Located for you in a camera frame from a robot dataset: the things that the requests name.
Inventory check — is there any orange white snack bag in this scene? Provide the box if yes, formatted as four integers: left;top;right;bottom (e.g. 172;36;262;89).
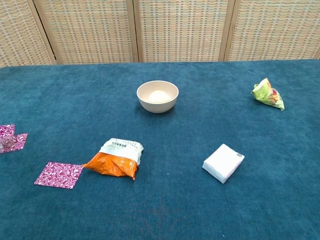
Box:
81;137;145;181

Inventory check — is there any white tissue pack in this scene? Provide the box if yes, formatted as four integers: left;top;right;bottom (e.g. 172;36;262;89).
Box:
201;143;246;185

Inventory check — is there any green snack bag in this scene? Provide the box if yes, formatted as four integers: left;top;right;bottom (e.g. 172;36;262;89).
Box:
251;77;285;111

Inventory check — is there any teal felt table mat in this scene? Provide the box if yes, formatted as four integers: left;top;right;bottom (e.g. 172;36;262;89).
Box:
0;59;320;240

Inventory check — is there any woven bamboo folding screen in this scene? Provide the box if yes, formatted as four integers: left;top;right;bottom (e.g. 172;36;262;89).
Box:
0;0;320;68

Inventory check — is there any beige round bowl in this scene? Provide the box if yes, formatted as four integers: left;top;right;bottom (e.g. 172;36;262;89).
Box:
136;80;180;114

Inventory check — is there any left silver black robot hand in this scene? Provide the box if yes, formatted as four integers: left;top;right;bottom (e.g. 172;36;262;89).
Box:
0;136;13;152

